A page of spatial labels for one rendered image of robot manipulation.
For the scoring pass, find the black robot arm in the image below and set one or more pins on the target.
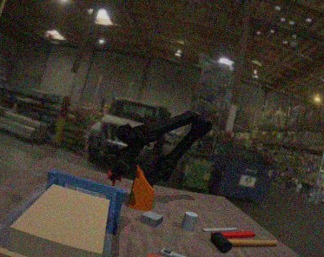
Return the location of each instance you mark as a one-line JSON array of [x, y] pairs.
[[153, 131]]

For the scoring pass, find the black-headed mallet with wooden handle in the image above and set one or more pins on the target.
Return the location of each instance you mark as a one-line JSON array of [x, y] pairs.
[[224, 245]]

